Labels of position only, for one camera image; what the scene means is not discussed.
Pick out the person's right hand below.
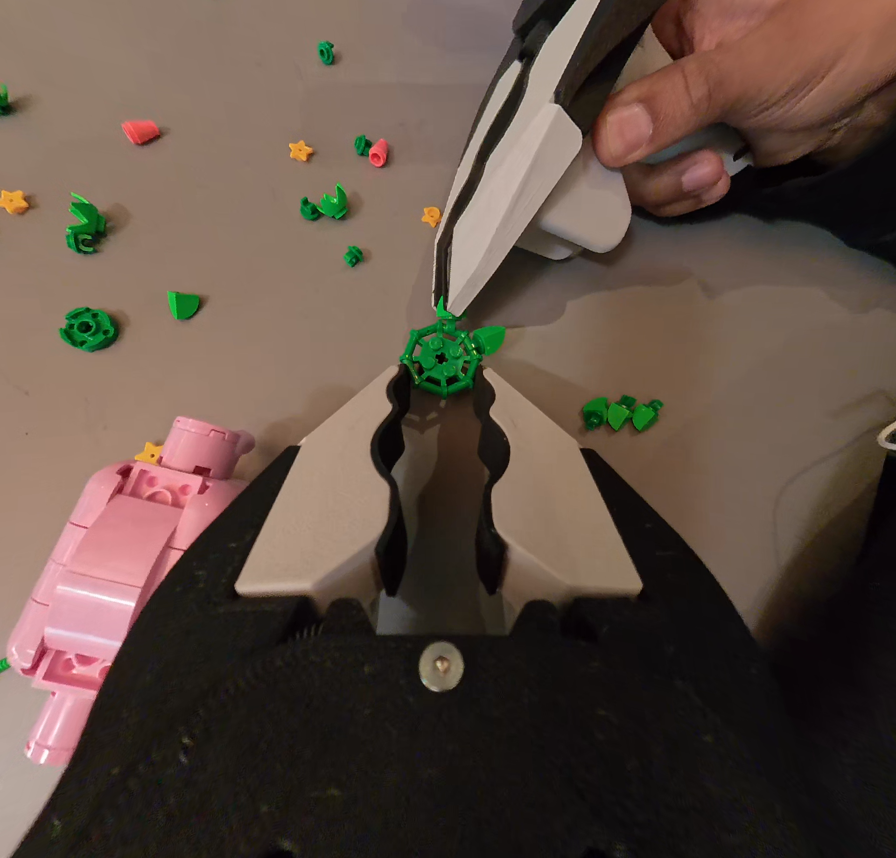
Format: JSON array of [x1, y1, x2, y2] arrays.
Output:
[[591, 0, 896, 218]]

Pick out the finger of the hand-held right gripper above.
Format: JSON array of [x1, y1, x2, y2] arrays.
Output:
[[431, 59, 526, 306], [447, 0, 583, 314]]

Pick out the green web plant assembly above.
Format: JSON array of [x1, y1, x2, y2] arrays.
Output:
[[400, 321, 485, 401]]

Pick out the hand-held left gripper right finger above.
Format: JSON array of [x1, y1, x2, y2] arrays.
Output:
[[476, 367, 644, 619]]

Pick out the green clawed plant brick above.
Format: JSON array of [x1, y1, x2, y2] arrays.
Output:
[[300, 183, 350, 221]]

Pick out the scattered green leaf pieces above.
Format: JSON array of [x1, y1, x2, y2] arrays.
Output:
[[581, 395, 665, 433]]

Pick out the green round plate brick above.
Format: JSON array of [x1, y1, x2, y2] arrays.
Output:
[[59, 307, 120, 352]]

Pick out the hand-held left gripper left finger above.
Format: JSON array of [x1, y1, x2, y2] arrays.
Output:
[[234, 366, 410, 619]]

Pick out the pink brick watering can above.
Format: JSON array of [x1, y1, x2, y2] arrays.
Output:
[[6, 416, 256, 767]]

